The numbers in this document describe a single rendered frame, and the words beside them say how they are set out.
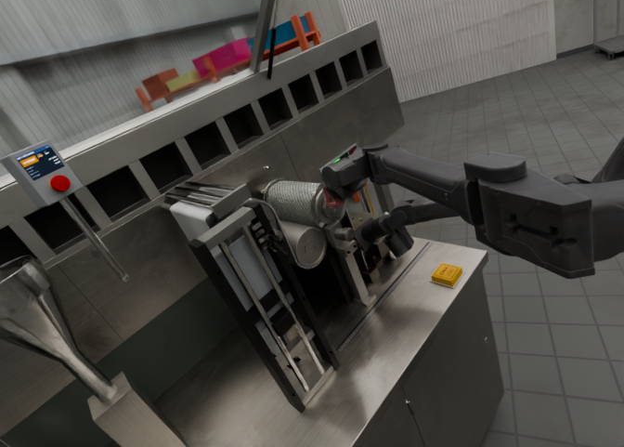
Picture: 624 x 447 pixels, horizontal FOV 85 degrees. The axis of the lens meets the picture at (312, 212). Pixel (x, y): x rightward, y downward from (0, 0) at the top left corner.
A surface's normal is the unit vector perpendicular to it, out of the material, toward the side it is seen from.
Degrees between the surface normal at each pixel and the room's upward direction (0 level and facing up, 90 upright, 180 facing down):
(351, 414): 0
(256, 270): 90
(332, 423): 0
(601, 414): 0
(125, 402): 90
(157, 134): 90
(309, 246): 90
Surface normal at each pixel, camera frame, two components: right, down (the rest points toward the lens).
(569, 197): -0.30, -0.90
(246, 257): 0.65, 0.11
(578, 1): -0.35, 0.54
